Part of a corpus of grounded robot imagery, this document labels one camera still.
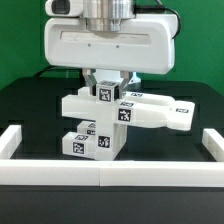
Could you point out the white chair back frame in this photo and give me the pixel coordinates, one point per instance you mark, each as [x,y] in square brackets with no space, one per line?
[134,109]

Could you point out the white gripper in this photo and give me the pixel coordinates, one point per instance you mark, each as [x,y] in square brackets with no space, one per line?
[109,35]

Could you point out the white fence wall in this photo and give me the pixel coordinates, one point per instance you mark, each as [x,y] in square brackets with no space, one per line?
[214,143]
[122,173]
[9,141]

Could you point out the small tagged cube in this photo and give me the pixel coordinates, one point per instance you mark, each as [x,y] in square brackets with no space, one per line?
[107,92]

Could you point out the white left fence wall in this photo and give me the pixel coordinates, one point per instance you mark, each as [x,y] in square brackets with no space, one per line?
[9,141]

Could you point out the white right fence wall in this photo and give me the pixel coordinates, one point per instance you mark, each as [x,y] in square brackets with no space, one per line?
[214,143]

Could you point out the white chair seat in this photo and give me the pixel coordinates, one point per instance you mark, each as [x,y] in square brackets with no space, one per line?
[110,138]

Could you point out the white front fence wall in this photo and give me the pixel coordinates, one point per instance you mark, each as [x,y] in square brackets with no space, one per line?
[122,173]

